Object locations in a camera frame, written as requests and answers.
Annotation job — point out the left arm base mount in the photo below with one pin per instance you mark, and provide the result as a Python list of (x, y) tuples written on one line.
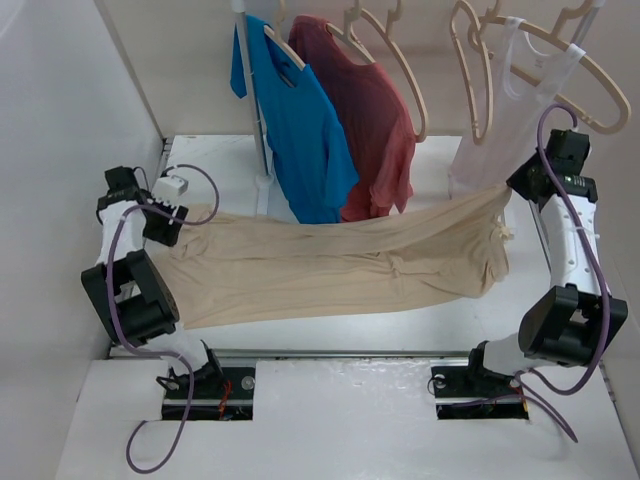
[(227, 398)]

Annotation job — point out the white clothes rack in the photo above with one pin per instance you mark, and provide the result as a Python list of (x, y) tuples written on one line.
[(586, 11)]

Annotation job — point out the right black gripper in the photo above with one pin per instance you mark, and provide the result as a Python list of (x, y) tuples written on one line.
[(516, 181)]

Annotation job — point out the beige trousers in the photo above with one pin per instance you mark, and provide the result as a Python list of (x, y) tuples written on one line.
[(231, 269)]

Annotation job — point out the blue t-shirt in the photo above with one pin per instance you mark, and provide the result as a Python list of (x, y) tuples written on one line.
[(310, 153)]

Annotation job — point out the white tank top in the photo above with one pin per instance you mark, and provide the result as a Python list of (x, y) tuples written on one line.
[(525, 82)]

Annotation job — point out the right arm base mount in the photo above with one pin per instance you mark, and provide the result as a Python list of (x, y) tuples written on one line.
[(461, 396)]

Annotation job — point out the empty wooden hanger left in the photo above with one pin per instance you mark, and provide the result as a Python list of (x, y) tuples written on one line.
[(385, 32)]

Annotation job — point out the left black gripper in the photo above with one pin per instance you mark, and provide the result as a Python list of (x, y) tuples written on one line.
[(166, 234)]

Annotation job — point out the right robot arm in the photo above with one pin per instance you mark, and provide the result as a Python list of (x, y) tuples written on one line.
[(577, 318)]

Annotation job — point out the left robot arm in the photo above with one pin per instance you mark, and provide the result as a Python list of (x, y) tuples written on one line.
[(132, 300)]

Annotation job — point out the empty wooden hanger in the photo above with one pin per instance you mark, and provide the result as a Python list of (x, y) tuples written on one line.
[(466, 31), (385, 32)]

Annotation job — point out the wooden hanger under red shirt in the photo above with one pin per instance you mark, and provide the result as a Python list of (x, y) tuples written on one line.
[(348, 38)]

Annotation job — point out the wooden hanger under blue shirt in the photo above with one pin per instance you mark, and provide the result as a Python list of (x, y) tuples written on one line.
[(289, 59)]

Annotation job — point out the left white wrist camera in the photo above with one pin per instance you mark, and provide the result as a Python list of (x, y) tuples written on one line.
[(169, 189)]

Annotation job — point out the red t-shirt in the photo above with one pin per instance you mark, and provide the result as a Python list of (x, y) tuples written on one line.
[(374, 117)]

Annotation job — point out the empty wooden hanger right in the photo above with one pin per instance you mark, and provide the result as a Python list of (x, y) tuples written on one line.
[(466, 31)]

